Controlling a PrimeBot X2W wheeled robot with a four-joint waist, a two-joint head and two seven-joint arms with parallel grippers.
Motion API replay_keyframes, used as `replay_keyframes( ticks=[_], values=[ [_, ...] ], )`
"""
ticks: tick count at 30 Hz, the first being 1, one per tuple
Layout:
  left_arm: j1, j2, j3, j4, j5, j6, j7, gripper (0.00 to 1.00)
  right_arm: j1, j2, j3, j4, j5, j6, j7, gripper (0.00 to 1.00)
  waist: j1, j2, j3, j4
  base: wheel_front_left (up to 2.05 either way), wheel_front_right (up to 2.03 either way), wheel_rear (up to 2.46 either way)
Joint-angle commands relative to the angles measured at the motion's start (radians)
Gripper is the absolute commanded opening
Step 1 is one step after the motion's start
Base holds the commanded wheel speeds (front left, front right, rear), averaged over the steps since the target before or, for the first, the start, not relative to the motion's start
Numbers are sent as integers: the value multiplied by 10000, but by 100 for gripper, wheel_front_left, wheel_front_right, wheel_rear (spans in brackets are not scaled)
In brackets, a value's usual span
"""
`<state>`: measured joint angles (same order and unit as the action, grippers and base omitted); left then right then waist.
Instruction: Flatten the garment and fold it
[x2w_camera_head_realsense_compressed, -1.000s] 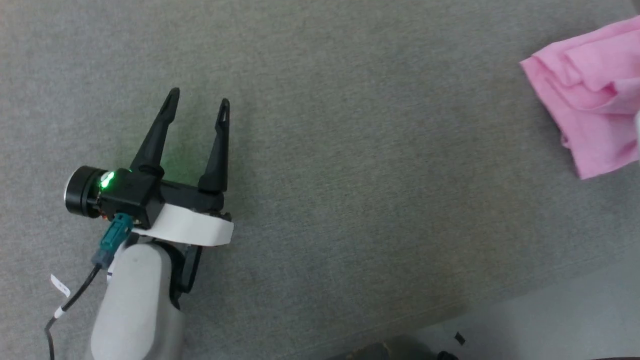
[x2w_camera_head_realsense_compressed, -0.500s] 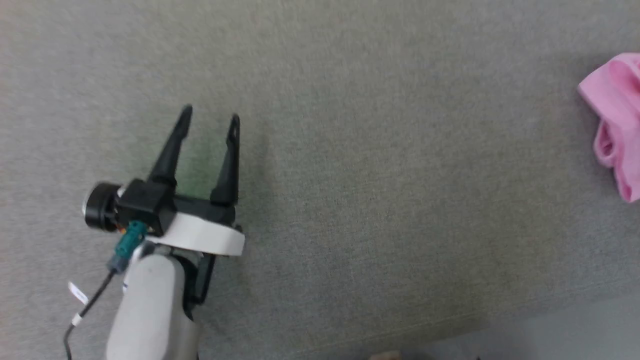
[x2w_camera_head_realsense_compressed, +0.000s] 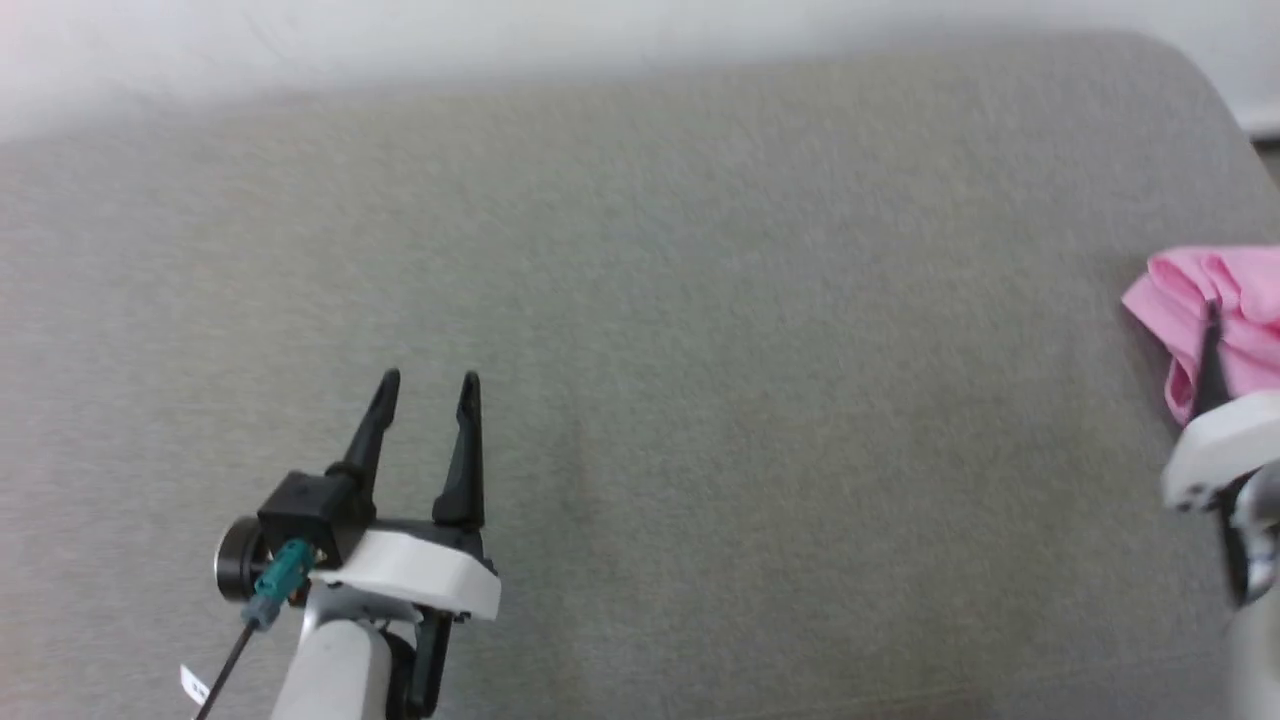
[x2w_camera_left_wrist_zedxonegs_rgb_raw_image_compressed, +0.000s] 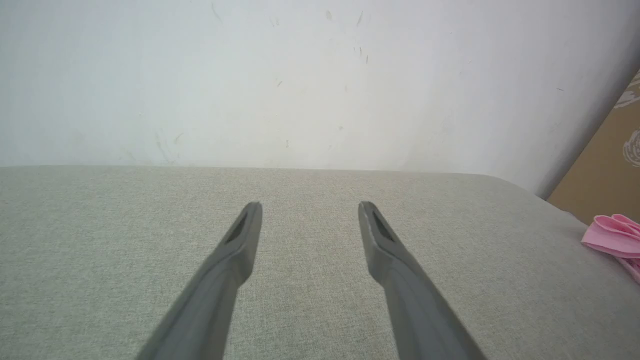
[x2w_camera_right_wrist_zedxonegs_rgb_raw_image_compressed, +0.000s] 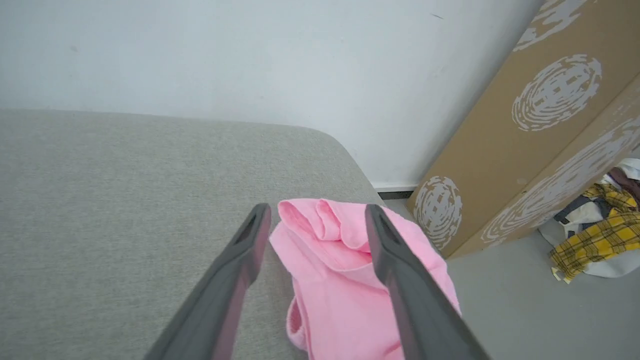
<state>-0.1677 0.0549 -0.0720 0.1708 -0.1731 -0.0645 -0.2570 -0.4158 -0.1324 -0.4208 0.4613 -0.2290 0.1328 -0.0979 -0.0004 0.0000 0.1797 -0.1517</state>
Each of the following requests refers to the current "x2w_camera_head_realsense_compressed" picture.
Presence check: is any grey fabric sofa cushion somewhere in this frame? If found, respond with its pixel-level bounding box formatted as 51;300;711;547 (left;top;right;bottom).
0;30;1280;720

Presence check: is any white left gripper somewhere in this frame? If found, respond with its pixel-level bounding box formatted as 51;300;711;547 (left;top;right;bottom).
308;368;503;623

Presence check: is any pink garment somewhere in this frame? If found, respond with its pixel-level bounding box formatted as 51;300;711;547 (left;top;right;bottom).
1120;245;1280;427

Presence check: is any black cable with teal connector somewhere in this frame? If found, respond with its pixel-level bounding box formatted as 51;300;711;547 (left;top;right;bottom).
193;538;319;720

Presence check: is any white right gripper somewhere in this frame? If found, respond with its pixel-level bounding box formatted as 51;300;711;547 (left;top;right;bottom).
1160;298;1280;513

